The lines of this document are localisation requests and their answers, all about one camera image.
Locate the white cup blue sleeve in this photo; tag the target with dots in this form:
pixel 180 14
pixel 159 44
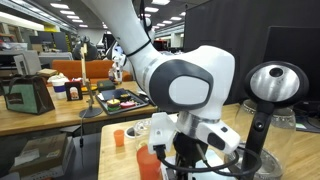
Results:
pixel 59 86

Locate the small orange cup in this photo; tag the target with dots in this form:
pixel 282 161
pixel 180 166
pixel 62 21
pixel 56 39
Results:
pixel 119 138

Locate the grey plastic tray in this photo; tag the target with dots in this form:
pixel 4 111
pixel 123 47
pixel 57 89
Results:
pixel 115 109

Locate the red and white toy food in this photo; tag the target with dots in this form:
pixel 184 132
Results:
pixel 127 104

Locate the orange sofa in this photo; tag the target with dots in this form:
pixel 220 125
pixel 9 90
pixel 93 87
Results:
pixel 96 68

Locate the dark green box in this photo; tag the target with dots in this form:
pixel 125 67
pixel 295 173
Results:
pixel 105 85

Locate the clear plastic cup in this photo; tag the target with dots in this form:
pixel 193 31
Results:
pixel 141 131

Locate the green and brown bag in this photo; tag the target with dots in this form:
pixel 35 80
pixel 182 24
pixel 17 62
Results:
pixel 28 96

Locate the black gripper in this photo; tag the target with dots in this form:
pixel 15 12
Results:
pixel 189 151

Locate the large orange-red plastic cup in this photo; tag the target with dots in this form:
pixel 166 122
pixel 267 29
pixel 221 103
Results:
pixel 148 166

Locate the cardboard box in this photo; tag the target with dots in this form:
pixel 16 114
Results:
pixel 40 153

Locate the yellow and black toy food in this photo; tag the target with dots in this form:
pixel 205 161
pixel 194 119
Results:
pixel 124 97

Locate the dark blue notebook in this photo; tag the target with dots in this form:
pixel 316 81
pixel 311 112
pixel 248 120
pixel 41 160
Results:
pixel 111 94

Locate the small dark photo frame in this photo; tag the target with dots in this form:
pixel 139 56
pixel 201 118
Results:
pixel 73 91

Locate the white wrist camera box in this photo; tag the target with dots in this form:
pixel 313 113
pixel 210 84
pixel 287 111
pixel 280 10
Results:
pixel 161 131

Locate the black computer monitor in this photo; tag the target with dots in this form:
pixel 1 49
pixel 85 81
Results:
pixel 293 43

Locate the ceiling light panel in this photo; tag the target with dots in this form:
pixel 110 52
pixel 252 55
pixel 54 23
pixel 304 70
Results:
pixel 59 5
pixel 160 2
pixel 67 12

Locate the black curtain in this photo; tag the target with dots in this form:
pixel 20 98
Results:
pixel 226 33

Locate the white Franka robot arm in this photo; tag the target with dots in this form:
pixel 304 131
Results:
pixel 190 86

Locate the toy burger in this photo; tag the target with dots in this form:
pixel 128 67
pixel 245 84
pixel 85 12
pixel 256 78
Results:
pixel 113 104

